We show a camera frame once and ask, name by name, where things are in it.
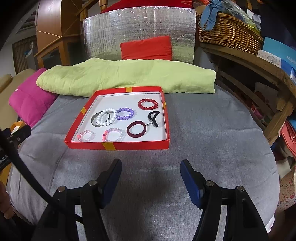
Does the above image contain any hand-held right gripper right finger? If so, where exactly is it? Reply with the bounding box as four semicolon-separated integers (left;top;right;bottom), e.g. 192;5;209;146
180;159;270;241

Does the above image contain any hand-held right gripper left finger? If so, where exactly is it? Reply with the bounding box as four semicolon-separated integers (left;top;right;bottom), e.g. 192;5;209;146
35;158;122;241

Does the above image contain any red jewelry box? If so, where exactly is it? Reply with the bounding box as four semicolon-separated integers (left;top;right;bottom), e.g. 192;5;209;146
64;86;171;151

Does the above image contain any pink clear bead bracelet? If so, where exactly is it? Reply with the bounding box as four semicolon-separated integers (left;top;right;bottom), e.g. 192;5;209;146
77;130;96;142
102;127;125;142

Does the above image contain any white bead bracelet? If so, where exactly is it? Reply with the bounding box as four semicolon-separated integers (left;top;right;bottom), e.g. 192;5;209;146
96;108;117;127

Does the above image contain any black hair tie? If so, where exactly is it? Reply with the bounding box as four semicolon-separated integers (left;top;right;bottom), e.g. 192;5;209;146
147;111;160;128

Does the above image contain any red bead bracelet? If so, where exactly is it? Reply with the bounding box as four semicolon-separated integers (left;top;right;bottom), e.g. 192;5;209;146
138;98;159;112

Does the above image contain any person's left hand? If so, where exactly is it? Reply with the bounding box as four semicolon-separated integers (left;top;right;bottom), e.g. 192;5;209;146
0;188;15;219

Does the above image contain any orange wooden side table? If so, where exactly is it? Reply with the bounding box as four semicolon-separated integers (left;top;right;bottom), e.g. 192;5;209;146
0;120;26;186

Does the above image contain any pink cushion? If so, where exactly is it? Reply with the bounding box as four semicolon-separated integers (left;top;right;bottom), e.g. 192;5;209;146
9;68;58;127

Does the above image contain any beige sofa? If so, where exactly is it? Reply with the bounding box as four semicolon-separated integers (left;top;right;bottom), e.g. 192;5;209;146
0;68;35;130

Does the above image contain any dark red bangle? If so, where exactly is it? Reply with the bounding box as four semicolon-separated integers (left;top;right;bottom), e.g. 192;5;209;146
127;121;147;137

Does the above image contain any silver bangle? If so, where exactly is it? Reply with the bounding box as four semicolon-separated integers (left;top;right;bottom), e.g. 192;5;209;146
91;111;117;127

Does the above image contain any brown slatted panel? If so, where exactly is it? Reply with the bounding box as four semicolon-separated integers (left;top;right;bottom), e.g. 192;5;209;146
12;37;38;73

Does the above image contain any floral printed fabric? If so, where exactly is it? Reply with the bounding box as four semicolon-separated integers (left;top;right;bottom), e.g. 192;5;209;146
277;162;296;209

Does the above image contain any red bag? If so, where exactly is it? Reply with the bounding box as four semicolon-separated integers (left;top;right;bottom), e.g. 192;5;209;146
280;120;296;151

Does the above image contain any green blanket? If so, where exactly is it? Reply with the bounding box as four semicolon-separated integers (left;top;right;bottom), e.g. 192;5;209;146
36;58;216;97

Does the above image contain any wooden cabinet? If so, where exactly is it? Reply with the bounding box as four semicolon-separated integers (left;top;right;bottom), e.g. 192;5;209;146
35;0;84;70

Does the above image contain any silver insulation mat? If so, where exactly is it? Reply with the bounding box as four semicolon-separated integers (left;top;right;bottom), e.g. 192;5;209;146
80;6;196;65

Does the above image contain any dark wooden shelf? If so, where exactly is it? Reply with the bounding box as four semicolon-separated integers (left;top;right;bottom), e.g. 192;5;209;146
200;43;296;145

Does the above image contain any red cushion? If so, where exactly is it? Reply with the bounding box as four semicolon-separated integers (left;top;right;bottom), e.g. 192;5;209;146
120;35;173;61

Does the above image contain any white printed box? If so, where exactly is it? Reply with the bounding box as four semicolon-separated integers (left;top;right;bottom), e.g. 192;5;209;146
257;49;282;67

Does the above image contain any wicker basket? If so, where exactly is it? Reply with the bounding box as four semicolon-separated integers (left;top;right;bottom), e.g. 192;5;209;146
196;11;264;55

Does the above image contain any blue cardboard box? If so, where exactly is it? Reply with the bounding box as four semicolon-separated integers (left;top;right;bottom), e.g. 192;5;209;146
262;37;296;77

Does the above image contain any blue cloth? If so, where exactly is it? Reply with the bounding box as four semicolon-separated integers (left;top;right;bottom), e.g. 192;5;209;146
200;0;228;32

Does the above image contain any red cloth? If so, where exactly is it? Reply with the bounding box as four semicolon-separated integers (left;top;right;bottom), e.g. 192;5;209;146
102;0;195;13

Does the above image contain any black cable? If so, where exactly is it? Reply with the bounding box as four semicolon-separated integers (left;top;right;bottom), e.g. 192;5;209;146
0;133;81;223

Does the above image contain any purple bead bracelet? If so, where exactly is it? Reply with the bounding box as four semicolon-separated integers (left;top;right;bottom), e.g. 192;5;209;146
116;107;135;121

